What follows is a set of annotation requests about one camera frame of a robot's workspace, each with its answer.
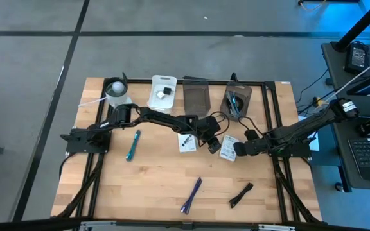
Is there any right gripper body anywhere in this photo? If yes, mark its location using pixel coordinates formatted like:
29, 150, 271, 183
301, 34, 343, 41
233, 129, 270, 158

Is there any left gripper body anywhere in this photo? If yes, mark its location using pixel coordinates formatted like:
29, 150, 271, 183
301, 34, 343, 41
197, 114, 223, 144

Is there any white box with label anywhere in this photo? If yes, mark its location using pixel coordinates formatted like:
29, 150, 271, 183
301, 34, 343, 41
219, 134, 240, 162

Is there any white box with black print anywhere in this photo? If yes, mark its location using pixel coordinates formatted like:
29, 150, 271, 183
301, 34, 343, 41
177, 133, 198, 154

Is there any green pen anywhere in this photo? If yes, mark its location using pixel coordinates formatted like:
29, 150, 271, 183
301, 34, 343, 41
227, 90, 240, 118

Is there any teal pen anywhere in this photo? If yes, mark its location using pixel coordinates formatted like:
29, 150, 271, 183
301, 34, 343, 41
125, 129, 142, 162

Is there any grey translucent bin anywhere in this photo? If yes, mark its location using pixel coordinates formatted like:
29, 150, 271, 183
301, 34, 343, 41
182, 79, 211, 118
219, 80, 253, 123

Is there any white plastic bin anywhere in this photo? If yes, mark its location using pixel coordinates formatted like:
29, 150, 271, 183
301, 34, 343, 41
146, 74, 178, 114

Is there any white paper sheet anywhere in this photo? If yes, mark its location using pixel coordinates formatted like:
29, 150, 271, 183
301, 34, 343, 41
298, 114, 320, 152

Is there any white cup with ball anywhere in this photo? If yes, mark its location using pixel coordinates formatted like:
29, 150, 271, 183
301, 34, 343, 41
103, 76, 133, 108

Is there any black desk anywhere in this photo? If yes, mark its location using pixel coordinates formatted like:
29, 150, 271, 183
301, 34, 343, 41
320, 40, 370, 193

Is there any white rod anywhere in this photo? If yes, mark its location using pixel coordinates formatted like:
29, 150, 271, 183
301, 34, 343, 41
316, 51, 370, 107

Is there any black power adapter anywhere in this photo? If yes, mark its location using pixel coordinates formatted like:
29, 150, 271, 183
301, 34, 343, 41
344, 42, 369, 75

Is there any black pole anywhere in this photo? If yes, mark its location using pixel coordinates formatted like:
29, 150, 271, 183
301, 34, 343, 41
333, 0, 370, 53

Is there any black rig crossbar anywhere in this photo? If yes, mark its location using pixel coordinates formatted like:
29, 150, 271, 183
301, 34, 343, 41
0, 216, 370, 231

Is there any black aluminium table frame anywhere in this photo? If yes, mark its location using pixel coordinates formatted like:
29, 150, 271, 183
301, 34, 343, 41
51, 76, 322, 225

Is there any purple braided cable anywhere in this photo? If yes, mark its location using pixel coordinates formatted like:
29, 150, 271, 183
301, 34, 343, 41
180, 176, 204, 216

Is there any black floor cable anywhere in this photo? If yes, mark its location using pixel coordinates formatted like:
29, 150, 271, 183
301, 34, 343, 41
295, 67, 331, 114

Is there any white thin cord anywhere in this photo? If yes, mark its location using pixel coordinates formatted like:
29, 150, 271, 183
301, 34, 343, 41
78, 97, 109, 108

